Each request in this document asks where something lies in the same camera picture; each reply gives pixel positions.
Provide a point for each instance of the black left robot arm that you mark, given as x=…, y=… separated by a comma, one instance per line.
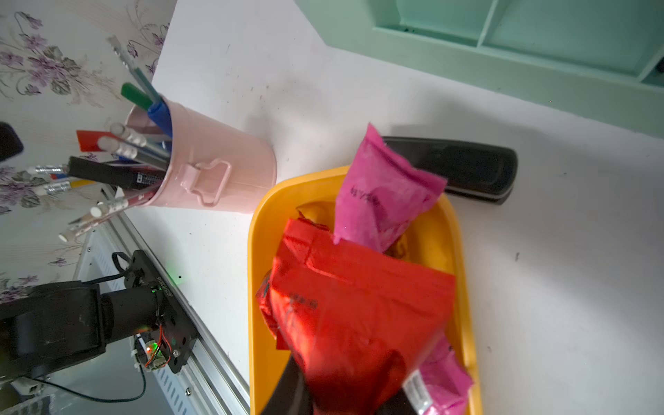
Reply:
x=60, y=325

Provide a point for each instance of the pink metal pen cup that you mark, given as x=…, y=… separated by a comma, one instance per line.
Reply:
x=214, y=166

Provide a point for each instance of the pink tea bag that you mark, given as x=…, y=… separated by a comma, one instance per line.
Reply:
x=381, y=194
x=440, y=385

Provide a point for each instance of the pens in cup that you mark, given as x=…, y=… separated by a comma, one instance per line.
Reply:
x=140, y=160

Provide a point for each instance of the yellow plastic storage tray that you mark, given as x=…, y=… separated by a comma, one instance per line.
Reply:
x=434, y=241

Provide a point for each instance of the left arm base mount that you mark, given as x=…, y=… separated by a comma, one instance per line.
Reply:
x=161, y=316

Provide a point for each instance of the red tea bag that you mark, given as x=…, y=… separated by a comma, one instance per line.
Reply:
x=357, y=322
x=263, y=297

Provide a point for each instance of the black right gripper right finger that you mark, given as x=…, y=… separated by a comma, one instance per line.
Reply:
x=399, y=404

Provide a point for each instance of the mint green file organizer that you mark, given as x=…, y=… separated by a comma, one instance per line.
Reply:
x=600, y=60

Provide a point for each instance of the aluminium front rail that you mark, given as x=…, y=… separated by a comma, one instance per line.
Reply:
x=200, y=378

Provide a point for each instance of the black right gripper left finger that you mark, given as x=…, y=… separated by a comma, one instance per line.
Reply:
x=291, y=396

